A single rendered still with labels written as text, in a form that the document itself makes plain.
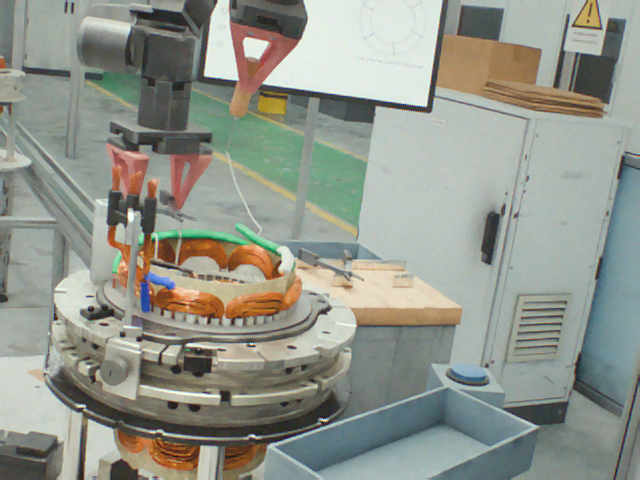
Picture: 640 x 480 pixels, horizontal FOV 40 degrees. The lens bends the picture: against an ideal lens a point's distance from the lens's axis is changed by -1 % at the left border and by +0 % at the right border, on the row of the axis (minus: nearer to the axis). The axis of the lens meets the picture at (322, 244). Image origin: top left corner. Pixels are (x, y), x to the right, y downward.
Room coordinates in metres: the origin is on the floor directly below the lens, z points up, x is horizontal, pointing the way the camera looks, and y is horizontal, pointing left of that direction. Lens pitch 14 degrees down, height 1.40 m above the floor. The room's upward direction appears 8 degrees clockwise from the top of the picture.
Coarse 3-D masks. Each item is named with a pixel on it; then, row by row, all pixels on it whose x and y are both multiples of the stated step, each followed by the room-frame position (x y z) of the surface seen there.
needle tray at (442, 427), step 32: (384, 416) 0.76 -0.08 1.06; (416, 416) 0.80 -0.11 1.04; (448, 416) 0.83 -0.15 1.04; (480, 416) 0.81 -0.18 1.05; (512, 416) 0.79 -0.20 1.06; (288, 448) 0.67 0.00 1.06; (320, 448) 0.70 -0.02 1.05; (352, 448) 0.73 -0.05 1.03; (384, 448) 0.76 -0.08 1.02; (416, 448) 0.77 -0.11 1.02; (448, 448) 0.78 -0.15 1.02; (480, 448) 0.79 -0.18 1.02; (512, 448) 0.74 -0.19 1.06
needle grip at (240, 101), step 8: (248, 64) 0.88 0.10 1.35; (256, 64) 0.88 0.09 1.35; (248, 72) 0.88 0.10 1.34; (256, 72) 0.89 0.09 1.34; (240, 96) 0.89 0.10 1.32; (248, 96) 0.89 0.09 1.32; (232, 104) 0.89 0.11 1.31; (240, 104) 0.89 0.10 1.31; (232, 112) 0.89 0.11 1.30; (240, 112) 0.89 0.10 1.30
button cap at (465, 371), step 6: (456, 366) 0.95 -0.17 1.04; (462, 366) 0.95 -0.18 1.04; (468, 366) 0.96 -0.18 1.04; (474, 366) 0.96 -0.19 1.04; (456, 372) 0.94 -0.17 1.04; (462, 372) 0.94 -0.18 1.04; (468, 372) 0.94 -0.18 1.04; (474, 372) 0.94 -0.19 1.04; (480, 372) 0.94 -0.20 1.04; (462, 378) 0.93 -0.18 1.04; (468, 378) 0.93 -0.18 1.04; (474, 378) 0.93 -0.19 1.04; (480, 378) 0.94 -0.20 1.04
